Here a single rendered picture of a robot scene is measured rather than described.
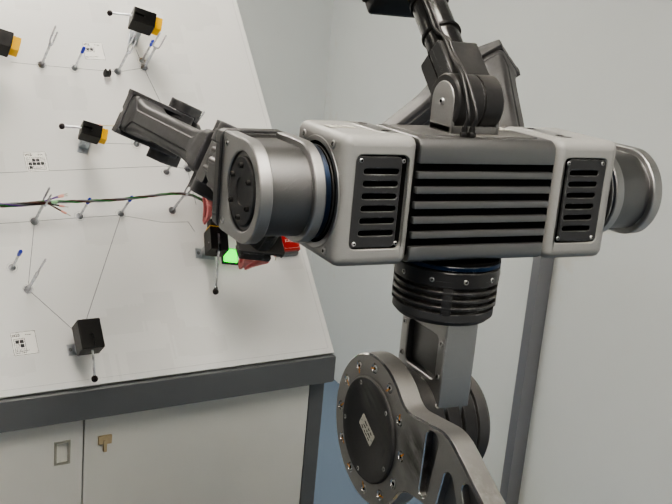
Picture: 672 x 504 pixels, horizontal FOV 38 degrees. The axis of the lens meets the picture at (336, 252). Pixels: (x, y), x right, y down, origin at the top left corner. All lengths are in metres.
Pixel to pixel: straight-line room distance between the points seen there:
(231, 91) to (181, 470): 0.95
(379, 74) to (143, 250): 2.06
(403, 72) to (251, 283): 1.80
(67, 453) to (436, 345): 1.08
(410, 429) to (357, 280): 3.06
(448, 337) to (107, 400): 1.01
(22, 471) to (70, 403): 0.18
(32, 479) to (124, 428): 0.21
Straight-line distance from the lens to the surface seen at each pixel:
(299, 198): 1.08
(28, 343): 2.06
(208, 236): 2.19
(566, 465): 3.15
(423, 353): 1.30
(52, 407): 2.04
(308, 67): 4.47
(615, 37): 2.92
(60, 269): 2.14
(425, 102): 1.84
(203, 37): 2.59
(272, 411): 2.32
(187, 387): 2.14
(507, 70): 1.78
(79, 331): 1.99
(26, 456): 2.12
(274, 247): 1.98
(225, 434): 2.28
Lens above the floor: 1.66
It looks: 14 degrees down
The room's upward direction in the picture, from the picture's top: 5 degrees clockwise
